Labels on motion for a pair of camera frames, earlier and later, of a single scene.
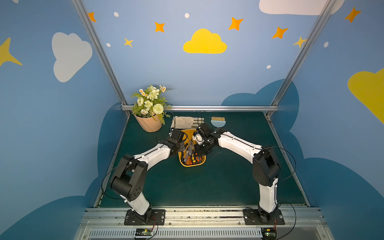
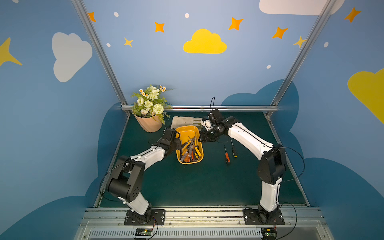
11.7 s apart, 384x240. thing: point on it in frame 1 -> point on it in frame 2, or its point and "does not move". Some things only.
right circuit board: [269, 233] does not move
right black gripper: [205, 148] -> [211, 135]
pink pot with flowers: [149, 110] does not move
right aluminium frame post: [304, 51] does not move
